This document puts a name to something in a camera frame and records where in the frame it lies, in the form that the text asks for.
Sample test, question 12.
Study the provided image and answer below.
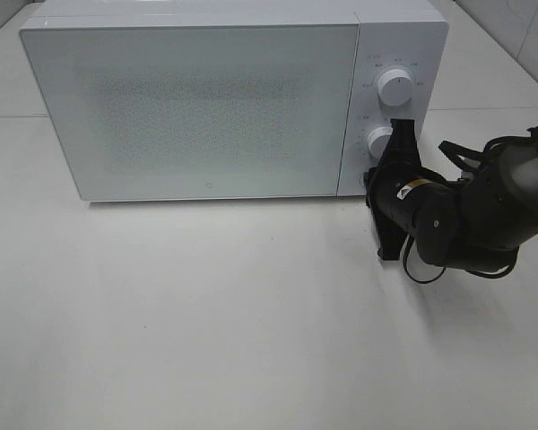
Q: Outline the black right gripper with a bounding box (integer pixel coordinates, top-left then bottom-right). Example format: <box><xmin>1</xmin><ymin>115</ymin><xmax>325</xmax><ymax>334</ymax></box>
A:
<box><xmin>367</xmin><ymin>118</ymin><xmax>448</xmax><ymax>262</ymax></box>

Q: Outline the white timer knob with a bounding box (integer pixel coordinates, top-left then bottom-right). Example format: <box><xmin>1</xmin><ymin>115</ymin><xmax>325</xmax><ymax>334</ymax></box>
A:
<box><xmin>366</xmin><ymin>126</ymin><xmax>393</xmax><ymax>159</ymax></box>

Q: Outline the white power knob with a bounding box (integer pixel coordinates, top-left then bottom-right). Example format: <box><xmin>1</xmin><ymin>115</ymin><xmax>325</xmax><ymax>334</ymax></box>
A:
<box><xmin>376</xmin><ymin>66</ymin><xmax>414</xmax><ymax>107</ymax></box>

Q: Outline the white microwave door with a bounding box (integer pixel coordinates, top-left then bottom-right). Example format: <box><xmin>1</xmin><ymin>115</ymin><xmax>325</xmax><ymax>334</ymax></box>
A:
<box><xmin>21</xmin><ymin>25</ymin><xmax>358</xmax><ymax>202</ymax></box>

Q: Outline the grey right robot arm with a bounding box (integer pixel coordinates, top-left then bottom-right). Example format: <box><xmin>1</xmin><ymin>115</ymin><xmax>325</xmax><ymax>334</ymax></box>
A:
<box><xmin>364</xmin><ymin>119</ymin><xmax>538</xmax><ymax>279</ymax></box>

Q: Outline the white microwave oven body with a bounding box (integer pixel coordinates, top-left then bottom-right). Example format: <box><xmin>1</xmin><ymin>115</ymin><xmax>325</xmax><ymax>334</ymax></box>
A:
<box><xmin>19</xmin><ymin>1</ymin><xmax>449</xmax><ymax>197</ymax></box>

